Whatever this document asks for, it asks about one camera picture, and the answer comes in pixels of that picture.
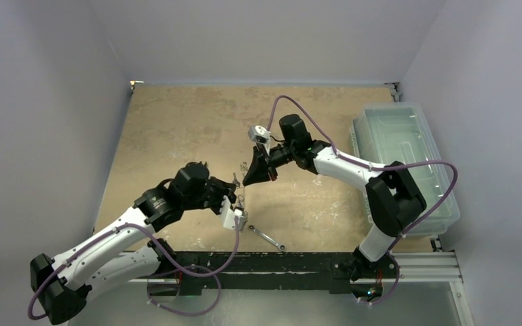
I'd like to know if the metal key organizer ring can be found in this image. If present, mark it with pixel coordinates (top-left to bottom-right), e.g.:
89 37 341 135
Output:
231 162 250 218

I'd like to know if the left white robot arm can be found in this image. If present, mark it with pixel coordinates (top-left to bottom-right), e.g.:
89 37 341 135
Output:
27 162 244 325

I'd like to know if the clear plastic storage bin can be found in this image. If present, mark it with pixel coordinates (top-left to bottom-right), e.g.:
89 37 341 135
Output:
350 103 460 236

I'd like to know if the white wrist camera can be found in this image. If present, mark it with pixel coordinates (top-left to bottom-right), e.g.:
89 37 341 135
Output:
248 125 272 153
219 196 246 232

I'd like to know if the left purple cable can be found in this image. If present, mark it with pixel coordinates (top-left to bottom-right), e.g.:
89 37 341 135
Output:
27 215 242 321

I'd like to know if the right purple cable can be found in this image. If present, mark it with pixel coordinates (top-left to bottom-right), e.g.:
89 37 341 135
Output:
267 95 460 306

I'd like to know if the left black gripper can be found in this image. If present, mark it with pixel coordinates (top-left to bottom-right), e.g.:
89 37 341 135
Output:
183 175 236 215

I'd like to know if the purple cable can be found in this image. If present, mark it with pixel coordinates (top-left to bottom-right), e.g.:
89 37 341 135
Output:
267 95 460 306
27 215 242 321

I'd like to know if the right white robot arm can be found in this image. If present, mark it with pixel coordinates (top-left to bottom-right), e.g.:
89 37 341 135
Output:
242 114 427 276

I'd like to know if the aluminium frame rail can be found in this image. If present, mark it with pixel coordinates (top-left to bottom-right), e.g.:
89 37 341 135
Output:
54 251 475 326

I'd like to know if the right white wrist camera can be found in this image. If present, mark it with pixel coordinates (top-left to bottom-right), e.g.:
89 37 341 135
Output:
248 125 272 153

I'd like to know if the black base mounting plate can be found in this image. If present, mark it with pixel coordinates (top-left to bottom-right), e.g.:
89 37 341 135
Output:
148 252 398 297

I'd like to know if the silver ratchet wrench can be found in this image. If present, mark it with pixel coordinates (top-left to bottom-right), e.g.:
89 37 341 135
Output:
248 225 286 252

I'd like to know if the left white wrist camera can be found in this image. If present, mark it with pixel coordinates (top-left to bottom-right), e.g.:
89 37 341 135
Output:
219 196 246 232

